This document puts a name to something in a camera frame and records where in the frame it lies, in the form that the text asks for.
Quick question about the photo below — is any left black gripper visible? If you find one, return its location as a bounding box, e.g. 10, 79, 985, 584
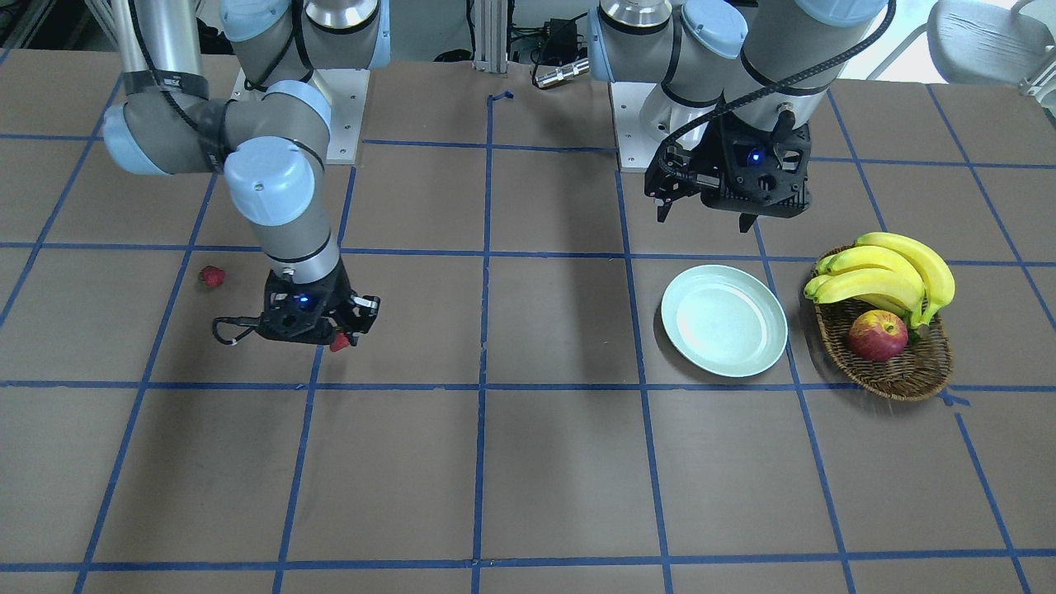
643, 124, 813, 233

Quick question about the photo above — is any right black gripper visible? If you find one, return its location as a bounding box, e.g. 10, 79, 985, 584
256, 264, 381, 347

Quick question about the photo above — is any red strawberry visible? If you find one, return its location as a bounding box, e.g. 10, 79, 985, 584
197, 266, 227, 287
328, 331, 351, 353

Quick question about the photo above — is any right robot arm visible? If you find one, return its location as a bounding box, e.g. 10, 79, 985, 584
103, 1, 391, 351

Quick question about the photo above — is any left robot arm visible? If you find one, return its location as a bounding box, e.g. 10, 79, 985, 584
588, 1, 895, 233

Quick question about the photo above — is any light green plate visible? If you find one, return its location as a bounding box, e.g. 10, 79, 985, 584
659, 266, 789, 377

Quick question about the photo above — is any yellow banana bunch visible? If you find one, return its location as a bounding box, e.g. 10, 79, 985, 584
803, 233, 957, 330

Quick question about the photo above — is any red yellow apple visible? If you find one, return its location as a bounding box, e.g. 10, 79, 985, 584
847, 309, 909, 361

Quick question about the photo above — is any brown wicker basket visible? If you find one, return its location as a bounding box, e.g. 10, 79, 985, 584
809, 299, 953, 401

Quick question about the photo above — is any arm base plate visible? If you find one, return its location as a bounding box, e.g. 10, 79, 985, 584
227, 68, 371, 165
610, 82, 696, 173

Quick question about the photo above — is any aluminium frame post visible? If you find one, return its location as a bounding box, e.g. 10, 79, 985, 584
470, 0, 512, 78

